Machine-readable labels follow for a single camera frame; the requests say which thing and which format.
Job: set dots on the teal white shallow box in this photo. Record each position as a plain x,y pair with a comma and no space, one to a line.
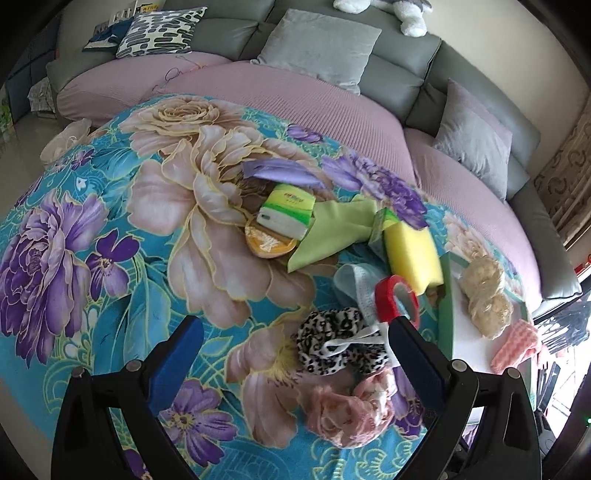
459,338

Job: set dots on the pink sofa seat cover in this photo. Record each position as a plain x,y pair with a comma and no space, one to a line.
355,121

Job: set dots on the blue cushion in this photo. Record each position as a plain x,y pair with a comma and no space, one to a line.
108,39

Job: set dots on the pink white fuzzy sock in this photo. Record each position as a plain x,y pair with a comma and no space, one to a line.
522,343

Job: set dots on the grey pink cushion right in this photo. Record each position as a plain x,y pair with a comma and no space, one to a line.
471,135

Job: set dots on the orange sachet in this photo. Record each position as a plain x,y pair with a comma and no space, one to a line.
265,243

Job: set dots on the yellow sponge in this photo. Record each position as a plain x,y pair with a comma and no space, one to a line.
413,255

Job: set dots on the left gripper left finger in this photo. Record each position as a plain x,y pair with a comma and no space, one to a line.
86,445

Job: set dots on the floral blue tablecloth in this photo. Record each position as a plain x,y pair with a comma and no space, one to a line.
144,223

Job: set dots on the grey sofa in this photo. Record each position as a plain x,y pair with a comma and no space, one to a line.
405,77

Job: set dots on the grey white plush dog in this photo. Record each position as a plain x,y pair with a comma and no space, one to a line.
409,12

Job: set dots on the purple wet wipes pack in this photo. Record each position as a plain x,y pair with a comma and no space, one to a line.
282,171

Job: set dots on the red tape roll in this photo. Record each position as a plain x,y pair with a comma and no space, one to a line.
395,298

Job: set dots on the cream lace scrunchie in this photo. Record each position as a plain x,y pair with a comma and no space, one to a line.
490,309

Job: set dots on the leopard print scrunchie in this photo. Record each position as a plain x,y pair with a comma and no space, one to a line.
328,341

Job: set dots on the small green tissue pack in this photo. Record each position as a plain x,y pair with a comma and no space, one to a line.
383,219

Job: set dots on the green microfiber cloth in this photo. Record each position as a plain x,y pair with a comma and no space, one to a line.
337,225

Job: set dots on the grey cushion left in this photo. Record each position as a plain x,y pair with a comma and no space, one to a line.
331,49

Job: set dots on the light blue face mask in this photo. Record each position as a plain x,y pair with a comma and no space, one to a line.
355,284

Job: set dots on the pink fabric scrunchie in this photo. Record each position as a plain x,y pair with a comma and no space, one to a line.
353,421

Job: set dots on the patterned brown curtain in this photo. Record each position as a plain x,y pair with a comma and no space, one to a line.
564,184

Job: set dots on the black white patterned cushion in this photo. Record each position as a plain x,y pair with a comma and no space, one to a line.
160,32

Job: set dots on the white basket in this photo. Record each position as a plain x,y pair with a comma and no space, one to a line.
72,135

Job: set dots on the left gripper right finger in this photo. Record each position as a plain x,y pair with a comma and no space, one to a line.
479,425

